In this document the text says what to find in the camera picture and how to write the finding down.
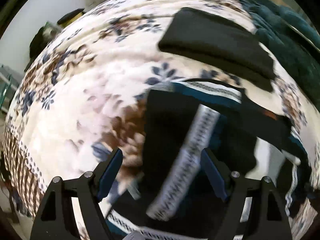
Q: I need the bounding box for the floral fleece bed blanket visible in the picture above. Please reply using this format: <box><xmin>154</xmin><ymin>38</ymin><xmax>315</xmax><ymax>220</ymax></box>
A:
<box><xmin>3</xmin><ymin>0</ymin><xmax>319</xmax><ymax>239</ymax></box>

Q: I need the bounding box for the dark bag beside bed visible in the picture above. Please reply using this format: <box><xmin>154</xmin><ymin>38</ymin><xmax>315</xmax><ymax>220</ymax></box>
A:
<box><xmin>24</xmin><ymin>22</ymin><xmax>62</xmax><ymax>73</ymax></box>

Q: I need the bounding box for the dark teal fleece blanket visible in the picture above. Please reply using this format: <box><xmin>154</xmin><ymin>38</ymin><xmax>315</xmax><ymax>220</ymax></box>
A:
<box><xmin>239</xmin><ymin>0</ymin><xmax>319</xmax><ymax>108</ymax></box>

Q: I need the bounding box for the black round stool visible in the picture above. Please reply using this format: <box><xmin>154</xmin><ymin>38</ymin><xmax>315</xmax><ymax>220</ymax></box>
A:
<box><xmin>57</xmin><ymin>8</ymin><xmax>84</xmax><ymax>28</ymax></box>

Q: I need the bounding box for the black patterned striped sweater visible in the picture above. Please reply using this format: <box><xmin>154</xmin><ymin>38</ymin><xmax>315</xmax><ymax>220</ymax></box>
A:
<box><xmin>106</xmin><ymin>80</ymin><xmax>311</xmax><ymax>239</ymax></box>

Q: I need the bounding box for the folded black garment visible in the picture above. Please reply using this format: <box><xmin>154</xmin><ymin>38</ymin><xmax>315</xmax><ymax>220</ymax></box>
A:
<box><xmin>158</xmin><ymin>8</ymin><xmax>276</xmax><ymax>92</ymax></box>

